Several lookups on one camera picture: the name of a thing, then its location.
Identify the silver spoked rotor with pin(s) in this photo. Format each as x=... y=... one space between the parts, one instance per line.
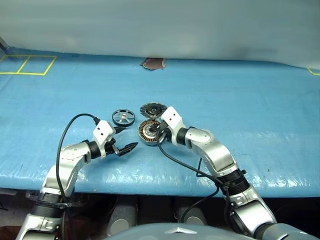
x=123 y=117

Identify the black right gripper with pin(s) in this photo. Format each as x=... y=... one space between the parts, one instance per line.
x=163 y=131

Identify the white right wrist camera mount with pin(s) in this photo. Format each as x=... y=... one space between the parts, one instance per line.
x=172 y=117

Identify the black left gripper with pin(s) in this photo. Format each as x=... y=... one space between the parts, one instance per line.
x=111 y=148

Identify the silver hinged motor lid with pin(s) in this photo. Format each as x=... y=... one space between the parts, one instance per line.
x=152 y=110

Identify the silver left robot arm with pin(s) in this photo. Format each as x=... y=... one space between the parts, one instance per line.
x=65 y=155

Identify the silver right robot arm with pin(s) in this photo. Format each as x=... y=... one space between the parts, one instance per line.
x=213 y=148

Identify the grey robot torso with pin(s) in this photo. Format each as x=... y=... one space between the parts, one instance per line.
x=175 y=233

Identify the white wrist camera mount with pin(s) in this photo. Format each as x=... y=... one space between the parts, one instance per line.
x=172 y=117
x=103 y=132

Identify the silver motor housing copper windings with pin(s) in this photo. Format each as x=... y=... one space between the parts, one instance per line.
x=143 y=132

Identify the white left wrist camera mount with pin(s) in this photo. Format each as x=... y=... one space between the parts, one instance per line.
x=103 y=132

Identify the dark grey rounded shape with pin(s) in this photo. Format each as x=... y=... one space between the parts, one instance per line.
x=192 y=212
x=122 y=215

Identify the blue plastic table cover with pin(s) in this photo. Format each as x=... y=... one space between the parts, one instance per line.
x=225 y=105

